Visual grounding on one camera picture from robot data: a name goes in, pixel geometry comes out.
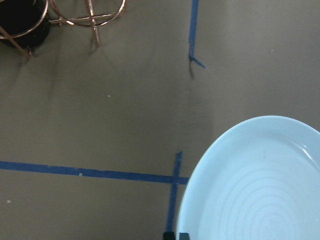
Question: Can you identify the dark wine bottle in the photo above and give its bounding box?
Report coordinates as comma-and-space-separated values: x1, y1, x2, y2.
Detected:
0, 0, 51, 49

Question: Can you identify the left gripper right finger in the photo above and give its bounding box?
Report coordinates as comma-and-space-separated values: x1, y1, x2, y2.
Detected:
178, 232, 190, 240

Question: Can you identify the copper wire bottle rack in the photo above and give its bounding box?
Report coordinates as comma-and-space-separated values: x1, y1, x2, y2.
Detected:
0, 0, 127, 59

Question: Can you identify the light blue plate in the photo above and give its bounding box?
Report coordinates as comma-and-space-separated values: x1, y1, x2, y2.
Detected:
176, 116, 320, 240

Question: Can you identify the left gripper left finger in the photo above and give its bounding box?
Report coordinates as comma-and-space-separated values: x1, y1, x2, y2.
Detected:
162, 231, 175, 240

